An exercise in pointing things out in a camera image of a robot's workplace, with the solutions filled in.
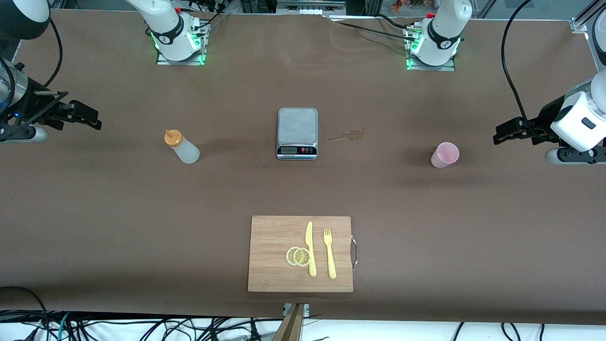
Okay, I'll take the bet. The wooden post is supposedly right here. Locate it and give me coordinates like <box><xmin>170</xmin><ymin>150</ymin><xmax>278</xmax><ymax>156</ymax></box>
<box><xmin>272</xmin><ymin>303</ymin><xmax>306</xmax><ymax>341</ymax></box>

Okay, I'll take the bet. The wooden cutting board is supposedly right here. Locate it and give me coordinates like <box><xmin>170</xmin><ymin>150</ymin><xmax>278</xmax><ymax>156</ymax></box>
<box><xmin>248</xmin><ymin>215</ymin><xmax>359</xmax><ymax>293</ymax></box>

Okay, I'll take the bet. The yellow plastic knife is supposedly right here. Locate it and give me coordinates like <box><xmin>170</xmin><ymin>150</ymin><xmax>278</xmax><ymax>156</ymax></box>
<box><xmin>305</xmin><ymin>221</ymin><xmax>317</xmax><ymax>278</ymax></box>

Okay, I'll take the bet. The yellow plastic fork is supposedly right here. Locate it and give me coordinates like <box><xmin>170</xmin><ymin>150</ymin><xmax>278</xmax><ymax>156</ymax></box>
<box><xmin>323</xmin><ymin>227</ymin><xmax>337</xmax><ymax>279</ymax></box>

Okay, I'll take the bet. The pink plastic cup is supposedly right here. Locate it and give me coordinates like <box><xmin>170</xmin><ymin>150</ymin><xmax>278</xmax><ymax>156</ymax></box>
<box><xmin>430</xmin><ymin>142</ymin><xmax>460</xmax><ymax>169</ymax></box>

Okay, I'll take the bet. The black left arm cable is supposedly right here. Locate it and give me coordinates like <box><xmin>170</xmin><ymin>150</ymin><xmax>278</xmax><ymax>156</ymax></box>
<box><xmin>501</xmin><ymin>0</ymin><xmax>535</xmax><ymax>135</ymax></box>

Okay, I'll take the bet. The silver digital kitchen scale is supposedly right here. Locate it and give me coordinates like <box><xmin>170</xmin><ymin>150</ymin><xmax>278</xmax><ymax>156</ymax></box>
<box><xmin>276</xmin><ymin>108</ymin><xmax>318</xmax><ymax>161</ymax></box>

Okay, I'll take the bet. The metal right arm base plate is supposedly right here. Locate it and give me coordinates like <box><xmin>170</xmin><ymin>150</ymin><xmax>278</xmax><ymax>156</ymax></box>
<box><xmin>156</xmin><ymin>21</ymin><xmax>207</xmax><ymax>66</ymax></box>

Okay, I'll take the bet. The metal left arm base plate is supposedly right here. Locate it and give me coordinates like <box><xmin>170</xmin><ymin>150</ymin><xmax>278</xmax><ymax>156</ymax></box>
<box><xmin>406</xmin><ymin>24</ymin><xmax>456</xmax><ymax>72</ymax></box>

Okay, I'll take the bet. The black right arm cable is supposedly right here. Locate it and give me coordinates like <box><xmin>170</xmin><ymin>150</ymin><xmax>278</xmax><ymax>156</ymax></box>
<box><xmin>44</xmin><ymin>18</ymin><xmax>64</xmax><ymax>90</ymax></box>

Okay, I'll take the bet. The aluminium frame profile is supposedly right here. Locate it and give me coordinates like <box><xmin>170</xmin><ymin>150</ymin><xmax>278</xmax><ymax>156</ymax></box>
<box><xmin>570</xmin><ymin>0</ymin><xmax>606</xmax><ymax>34</ymax></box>

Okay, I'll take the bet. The thick black floor cable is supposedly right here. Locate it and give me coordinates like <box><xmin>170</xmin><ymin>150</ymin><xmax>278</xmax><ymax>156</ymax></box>
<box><xmin>0</xmin><ymin>286</ymin><xmax>51</xmax><ymax>341</ymax></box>

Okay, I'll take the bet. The black table cable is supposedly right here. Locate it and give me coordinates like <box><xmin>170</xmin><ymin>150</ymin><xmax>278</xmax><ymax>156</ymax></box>
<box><xmin>327</xmin><ymin>14</ymin><xmax>419</xmax><ymax>42</ymax></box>

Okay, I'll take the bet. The teal floor cable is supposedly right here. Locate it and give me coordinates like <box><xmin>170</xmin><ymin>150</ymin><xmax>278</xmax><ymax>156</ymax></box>
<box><xmin>56</xmin><ymin>313</ymin><xmax>72</xmax><ymax>341</ymax></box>

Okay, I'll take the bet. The white power strip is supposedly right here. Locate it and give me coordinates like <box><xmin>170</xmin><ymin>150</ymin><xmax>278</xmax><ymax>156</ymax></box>
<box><xmin>277</xmin><ymin>0</ymin><xmax>347</xmax><ymax>16</ymax></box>

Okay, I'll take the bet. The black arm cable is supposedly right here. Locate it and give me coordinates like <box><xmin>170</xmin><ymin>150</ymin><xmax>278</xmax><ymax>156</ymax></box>
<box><xmin>501</xmin><ymin>0</ymin><xmax>535</xmax><ymax>135</ymax></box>
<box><xmin>44</xmin><ymin>18</ymin><xmax>64</xmax><ymax>90</ymax></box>

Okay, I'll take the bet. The translucent sauce bottle orange cap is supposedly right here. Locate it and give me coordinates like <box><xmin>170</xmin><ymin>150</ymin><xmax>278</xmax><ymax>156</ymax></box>
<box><xmin>164</xmin><ymin>129</ymin><xmax>200</xmax><ymax>164</ymax></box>

